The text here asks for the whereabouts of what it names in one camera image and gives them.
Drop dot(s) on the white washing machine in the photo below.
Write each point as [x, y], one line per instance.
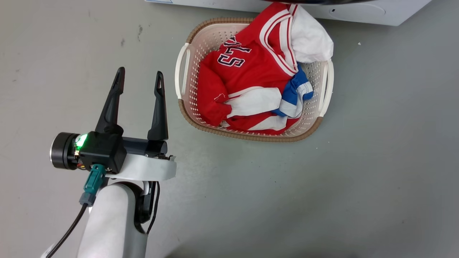
[394, 10]

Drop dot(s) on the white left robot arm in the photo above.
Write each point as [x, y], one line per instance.
[111, 222]

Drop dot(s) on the white cloth garment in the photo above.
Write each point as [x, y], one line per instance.
[310, 39]

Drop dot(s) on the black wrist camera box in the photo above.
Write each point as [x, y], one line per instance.
[102, 150]

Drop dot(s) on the red white sports jersey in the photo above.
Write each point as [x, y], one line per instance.
[247, 71]

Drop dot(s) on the blue white garment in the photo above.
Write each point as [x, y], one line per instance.
[294, 93]

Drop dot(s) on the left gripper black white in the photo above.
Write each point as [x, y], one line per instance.
[150, 168]

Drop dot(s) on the beige plastic laundry basket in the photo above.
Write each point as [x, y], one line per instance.
[190, 107]

